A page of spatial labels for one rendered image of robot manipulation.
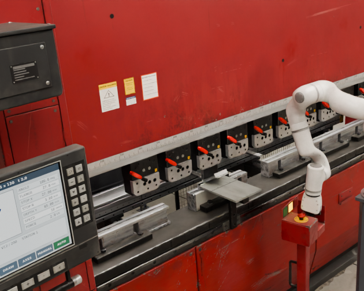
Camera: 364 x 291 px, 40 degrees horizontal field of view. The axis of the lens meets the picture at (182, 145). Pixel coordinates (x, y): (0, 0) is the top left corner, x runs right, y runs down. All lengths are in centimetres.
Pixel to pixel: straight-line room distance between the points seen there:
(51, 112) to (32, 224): 47
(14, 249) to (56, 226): 13
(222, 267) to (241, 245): 16
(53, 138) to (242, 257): 139
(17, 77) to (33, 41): 10
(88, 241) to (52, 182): 24
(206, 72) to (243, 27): 32
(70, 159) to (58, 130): 35
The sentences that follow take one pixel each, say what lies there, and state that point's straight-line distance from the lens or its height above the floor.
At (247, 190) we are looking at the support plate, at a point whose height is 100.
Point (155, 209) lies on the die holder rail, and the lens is 243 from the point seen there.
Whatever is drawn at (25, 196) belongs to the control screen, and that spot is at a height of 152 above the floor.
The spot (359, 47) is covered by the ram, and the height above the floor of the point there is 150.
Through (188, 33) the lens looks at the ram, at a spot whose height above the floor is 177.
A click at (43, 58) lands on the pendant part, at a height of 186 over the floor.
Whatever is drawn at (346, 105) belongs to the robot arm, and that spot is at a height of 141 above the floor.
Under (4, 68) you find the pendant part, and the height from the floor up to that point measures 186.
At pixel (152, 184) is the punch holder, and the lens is 233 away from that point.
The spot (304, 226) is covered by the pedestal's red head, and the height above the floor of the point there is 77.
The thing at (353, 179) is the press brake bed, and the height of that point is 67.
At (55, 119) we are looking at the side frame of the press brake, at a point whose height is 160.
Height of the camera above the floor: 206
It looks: 20 degrees down
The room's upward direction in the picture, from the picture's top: 5 degrees counter-clockwise
